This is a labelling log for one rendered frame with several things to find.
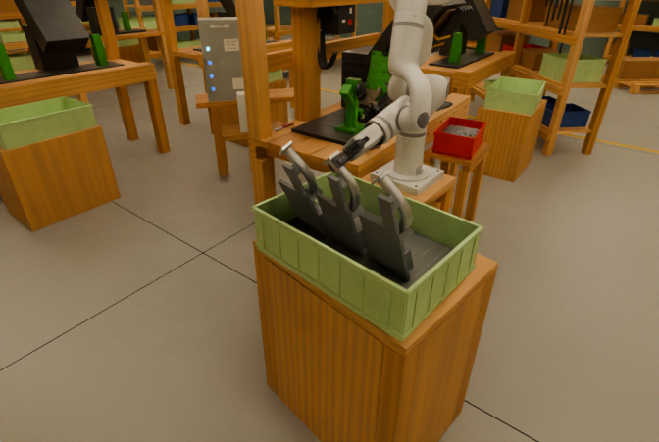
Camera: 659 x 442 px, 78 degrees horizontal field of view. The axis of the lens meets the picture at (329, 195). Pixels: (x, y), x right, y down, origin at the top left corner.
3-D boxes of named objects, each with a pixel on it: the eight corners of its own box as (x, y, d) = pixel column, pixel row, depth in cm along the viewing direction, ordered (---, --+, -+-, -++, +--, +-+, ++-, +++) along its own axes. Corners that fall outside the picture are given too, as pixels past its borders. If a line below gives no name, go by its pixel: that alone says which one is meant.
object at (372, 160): (468, 116, 294) (471, 95, 287) (357, 194, 187) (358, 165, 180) (449, 113, 302) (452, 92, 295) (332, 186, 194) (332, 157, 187)
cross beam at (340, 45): (380, 45, 302) (381, 32, 298) (256, 75, 209) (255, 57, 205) (375, 45, 305) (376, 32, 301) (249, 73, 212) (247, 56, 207)
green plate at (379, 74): (389, 92, 234) (396, 54, 229) (382, 91, 228) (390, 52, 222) (372, 89, 240) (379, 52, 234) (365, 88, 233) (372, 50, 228)
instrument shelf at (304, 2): (397, 1, 263) (397, -6, 261) (311, 8, 198) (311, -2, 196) (364, -1, 275) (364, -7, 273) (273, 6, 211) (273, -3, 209)
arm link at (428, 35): (425, 112, 159) (384, 108, 163) (430, 94, 166) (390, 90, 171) (435, -24, 121) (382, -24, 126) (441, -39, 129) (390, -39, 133)
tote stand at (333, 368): (461, 411, 174) (499, 262, 137) (385, 510, 142) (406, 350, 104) (346, 325, 216) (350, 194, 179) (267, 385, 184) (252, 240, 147)
